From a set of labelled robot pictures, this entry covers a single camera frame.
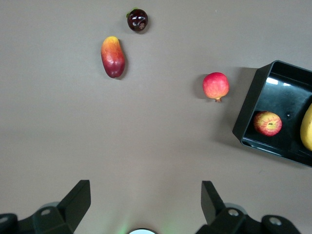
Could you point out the yellow banana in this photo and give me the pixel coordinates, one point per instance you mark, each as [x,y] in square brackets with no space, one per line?
[307,126]

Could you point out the red yellow mango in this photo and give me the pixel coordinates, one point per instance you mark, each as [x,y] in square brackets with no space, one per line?
[112,58]

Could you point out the red yellow apple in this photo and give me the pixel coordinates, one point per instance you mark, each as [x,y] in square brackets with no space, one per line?
[267,123]

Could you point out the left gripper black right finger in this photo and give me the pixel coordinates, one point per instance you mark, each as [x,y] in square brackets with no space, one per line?
[214,209]

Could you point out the red pomegranate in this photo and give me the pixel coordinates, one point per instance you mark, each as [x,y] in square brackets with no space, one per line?
[215,85]

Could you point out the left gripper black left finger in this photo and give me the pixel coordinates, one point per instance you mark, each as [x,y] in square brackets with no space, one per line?
[73,207]

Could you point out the dark purple mangosteen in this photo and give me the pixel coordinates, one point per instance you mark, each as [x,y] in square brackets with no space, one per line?
[137,20]

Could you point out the black plastic box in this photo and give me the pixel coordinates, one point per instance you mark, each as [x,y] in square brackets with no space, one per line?
[251,97]

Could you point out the brown table cover mat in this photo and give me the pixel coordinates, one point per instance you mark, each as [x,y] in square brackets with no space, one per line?
[156,134]

